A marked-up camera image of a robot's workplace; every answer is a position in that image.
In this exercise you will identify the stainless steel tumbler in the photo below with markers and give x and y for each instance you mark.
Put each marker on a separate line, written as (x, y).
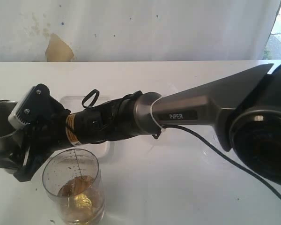
(10, 139)

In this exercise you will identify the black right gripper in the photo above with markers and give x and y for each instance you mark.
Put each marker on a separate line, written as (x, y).
(41, 139)

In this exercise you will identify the white rectangular tray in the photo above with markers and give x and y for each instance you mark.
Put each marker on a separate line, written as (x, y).
(73, 103)

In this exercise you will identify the translucent plastic container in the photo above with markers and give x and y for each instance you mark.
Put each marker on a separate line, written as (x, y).
(170, 137)

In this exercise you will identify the clear graduated shaker cup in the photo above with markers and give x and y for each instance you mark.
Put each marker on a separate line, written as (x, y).
(72, 180)

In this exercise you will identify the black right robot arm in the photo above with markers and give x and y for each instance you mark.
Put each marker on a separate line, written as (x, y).
(244, 110)

